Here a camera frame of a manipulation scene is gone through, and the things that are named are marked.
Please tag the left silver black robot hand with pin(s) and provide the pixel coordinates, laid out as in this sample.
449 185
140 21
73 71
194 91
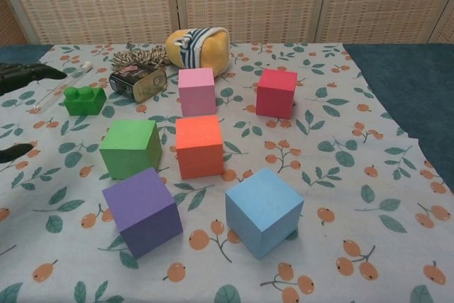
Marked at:
25 74

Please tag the green foam cube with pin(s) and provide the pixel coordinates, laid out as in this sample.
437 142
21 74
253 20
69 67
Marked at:
127 150

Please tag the purple foam cube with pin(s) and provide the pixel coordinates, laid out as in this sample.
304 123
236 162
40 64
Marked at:
145 210

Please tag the orange foam cube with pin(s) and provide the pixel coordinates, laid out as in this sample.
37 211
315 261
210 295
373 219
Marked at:
199 148

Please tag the blue foam cube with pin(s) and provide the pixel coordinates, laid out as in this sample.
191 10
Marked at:
262 210

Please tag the clear plastic tube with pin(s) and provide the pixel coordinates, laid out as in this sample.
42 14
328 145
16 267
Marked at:
76 75

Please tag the green toy building brick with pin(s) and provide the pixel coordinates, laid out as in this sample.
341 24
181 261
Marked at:
85 102

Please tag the floral berry tablecloth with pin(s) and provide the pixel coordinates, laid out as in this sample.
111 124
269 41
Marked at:
53 175

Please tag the black gold tin can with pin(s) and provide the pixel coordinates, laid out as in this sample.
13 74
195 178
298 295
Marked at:
138 81

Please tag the pink foam cube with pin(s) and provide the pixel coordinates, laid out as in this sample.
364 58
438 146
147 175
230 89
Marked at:
196 93

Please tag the yellow striped plush toy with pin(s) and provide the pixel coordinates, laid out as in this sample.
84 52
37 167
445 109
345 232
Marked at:
213 49

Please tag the red foam cube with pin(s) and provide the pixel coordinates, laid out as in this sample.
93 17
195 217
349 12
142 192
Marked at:
276 93

